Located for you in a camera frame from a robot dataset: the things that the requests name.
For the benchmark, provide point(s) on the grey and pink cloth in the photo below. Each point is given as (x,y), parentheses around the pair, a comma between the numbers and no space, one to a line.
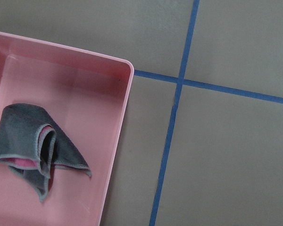
(32,144)

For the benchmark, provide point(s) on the pink plastic bin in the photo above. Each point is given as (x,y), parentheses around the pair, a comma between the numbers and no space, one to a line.
(86,94)

